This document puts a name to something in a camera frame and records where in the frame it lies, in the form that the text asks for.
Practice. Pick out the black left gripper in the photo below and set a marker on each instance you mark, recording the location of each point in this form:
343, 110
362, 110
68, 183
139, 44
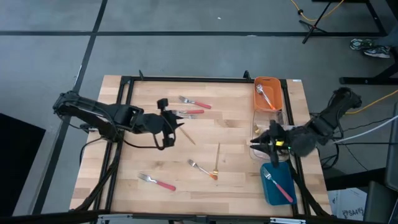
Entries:
152, 124

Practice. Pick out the black aluminium rig frame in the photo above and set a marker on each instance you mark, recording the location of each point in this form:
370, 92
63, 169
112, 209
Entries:
202, 78

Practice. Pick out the clear plastic bin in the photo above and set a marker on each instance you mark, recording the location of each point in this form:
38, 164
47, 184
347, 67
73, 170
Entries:
255, 154

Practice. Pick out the black tripod stand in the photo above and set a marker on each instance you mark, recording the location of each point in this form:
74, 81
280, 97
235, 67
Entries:
312, 27

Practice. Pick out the black desk frame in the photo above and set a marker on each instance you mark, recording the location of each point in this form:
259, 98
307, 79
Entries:
357, 81

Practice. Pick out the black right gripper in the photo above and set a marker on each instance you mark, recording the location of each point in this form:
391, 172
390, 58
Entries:
280, 140

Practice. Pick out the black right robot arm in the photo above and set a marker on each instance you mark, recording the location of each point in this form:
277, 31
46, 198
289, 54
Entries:
337, 105

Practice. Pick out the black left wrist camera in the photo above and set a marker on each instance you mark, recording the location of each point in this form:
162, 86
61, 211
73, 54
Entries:
162, 103

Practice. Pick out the silver aluminium bracket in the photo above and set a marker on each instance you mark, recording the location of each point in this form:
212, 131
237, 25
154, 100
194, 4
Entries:
112, 219
287, 221

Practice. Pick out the person's leg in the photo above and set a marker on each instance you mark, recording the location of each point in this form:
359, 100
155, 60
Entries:
390, 39

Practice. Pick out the dark grey chair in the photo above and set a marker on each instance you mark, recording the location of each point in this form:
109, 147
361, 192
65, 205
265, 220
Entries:
379, 202

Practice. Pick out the person's shoe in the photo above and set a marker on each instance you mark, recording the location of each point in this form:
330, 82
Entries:
360, 43
377, 51

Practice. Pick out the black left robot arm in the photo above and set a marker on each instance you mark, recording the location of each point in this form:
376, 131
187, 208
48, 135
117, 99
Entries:
93, 112

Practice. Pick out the orange plastic bin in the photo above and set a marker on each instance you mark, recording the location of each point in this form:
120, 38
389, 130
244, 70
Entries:
276, 93

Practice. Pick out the large black box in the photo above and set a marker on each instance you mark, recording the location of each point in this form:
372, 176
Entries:
18, 161

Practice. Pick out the white printed box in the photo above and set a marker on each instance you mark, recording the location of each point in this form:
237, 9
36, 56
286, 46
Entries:
348, 202

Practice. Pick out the blue plastic bin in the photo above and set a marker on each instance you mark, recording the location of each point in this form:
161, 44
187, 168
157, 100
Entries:
273, 196

